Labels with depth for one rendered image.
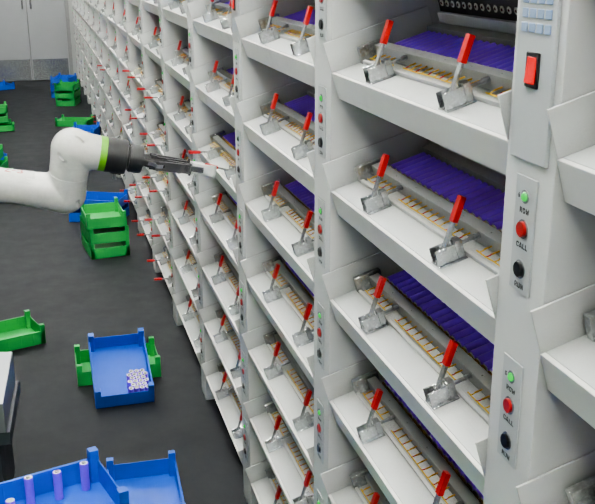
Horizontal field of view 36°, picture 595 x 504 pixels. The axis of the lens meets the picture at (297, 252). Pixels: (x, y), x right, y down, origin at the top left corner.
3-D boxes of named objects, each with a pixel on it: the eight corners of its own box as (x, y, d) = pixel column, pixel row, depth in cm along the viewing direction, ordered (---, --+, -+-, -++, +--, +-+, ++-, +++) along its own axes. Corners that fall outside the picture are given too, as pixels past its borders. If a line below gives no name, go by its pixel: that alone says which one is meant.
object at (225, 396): (248, 478, 262) (232, 439, 257) (209, 387, 317) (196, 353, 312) (312, 450, 265) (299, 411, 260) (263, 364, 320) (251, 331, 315)
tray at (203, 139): (242, 209, 237) (230, 176, 234) (201, 161, 293) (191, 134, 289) (312, 182, 240) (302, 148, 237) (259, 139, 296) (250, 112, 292)
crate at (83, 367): (78, 386, 329) (76, 366, 326) (75, 363, 347) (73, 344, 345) (161, 376, 336) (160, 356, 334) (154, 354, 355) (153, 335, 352)
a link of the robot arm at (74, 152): (53, 134, 228) (53, 117, 237) (46, 179, 233) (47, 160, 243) (110, 143, 232) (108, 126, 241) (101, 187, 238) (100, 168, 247)
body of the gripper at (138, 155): (123, 167, 246) (157, 172, 249) (126, 174, 238) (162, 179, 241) (128, 140, 244) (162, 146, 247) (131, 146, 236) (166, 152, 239)
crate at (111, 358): (154, 401, 318) (154, 385, 313) (95, 408, 313) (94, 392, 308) (143, 343, 340) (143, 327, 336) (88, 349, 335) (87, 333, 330)
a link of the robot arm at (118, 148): (110, 136, 234) (107, 130, 242) (103, 181, 236) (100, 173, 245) (133, 140, 236) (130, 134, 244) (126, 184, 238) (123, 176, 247)
